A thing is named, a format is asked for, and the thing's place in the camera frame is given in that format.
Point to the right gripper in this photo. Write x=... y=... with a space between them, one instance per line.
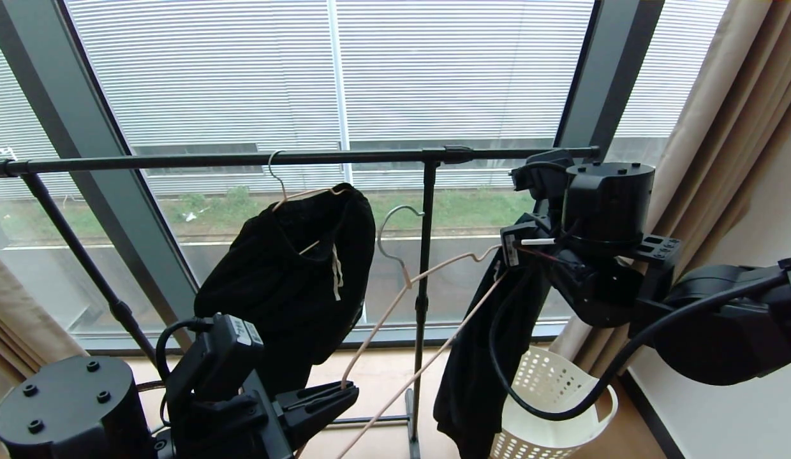
x=536 y=245

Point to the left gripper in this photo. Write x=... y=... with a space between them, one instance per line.
x=242 y=427

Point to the black shorts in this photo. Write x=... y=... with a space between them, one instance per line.
x=274 y=299

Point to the black garment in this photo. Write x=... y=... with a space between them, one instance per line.
x=472 y=370

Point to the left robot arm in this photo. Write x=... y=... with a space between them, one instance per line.
x=64 y=408

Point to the white laundry basket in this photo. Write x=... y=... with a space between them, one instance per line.
x=548 y=440

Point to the black clothes rack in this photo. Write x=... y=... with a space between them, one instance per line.
x=178 y=159

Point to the beige curtain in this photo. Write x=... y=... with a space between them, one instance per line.
x=19 y=331
x=721 y=127

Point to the window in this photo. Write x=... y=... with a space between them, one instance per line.
x=83 y=127

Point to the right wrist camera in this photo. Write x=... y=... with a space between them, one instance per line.
x=539 y=172

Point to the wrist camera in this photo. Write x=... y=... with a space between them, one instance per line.
x=220 y=347
x=539 y=172

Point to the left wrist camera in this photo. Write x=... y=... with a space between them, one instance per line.
x=220 y=347

